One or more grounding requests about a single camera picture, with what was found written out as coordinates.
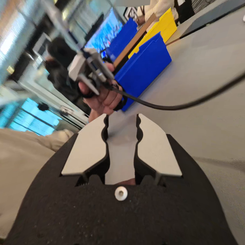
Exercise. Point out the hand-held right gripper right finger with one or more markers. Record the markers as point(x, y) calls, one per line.
point(157, 153)

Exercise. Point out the person's left hand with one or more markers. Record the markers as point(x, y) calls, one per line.
point(107, 101)

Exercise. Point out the person's left forearm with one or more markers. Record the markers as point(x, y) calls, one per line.
point(94, 116)

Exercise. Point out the black desk panel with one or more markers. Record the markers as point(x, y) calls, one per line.
point(210, 15)

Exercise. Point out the large monitor screen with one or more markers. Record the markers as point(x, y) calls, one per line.
point(103, 32)

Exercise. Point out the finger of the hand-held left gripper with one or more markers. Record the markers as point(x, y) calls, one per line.
point(88, 84)
point(101, 65)

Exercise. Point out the yellow plastic bin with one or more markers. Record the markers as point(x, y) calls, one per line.
point(164, 24)

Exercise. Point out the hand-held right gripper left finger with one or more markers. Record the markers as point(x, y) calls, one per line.
point(86, 153)

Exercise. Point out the blue plastic bin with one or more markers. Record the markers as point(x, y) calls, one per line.
point(122, 38)
point(145, 63)

